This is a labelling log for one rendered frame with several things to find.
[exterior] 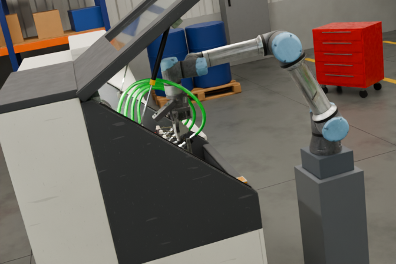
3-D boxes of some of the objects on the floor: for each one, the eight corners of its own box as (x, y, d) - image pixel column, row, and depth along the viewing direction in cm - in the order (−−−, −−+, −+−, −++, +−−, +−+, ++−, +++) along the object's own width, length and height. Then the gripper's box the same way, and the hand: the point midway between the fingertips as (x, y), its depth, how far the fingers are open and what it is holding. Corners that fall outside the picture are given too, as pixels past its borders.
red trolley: (317, 94, 635) (311, 29, 610) (336, 85, 662) (332, 22, 637) (366, 99, 583) (362, 28, 558) (385, 89, 610) (381, 21, 585)
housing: (158, 429, 204) (77, 88, 161) (91, 454, 198) (-12, 107, 155) (120, 258, 335) (69, 44, 292) (79, 270, 329) (21, 53, 286)
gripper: (188, 93, 204) (195, 139, 210) (182, 89, 212) (191, 134, 218) (168, 97, 202) (177, 144, 208) (164, 93, 210) (172, 138, 217)
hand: (177, 138), depth 212 cm, fingers closed
